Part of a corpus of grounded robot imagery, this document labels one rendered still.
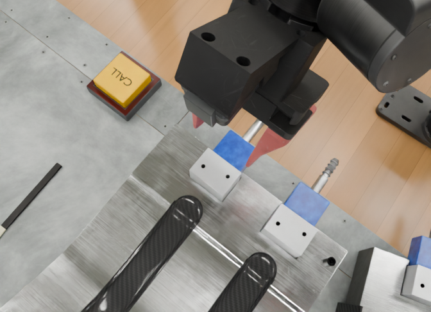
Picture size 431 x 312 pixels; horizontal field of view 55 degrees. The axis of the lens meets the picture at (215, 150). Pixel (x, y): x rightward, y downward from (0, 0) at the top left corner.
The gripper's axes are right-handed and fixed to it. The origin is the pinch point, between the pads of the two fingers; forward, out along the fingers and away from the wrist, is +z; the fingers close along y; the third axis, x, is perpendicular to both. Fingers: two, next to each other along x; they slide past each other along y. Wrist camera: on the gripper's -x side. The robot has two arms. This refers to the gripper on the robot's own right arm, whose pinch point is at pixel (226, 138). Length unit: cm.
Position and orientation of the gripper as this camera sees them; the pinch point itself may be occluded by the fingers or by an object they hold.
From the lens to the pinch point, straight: 40.0
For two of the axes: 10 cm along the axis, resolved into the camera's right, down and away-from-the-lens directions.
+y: 7.9, 5.9, -1.9
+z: -3.3, 6.5, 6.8
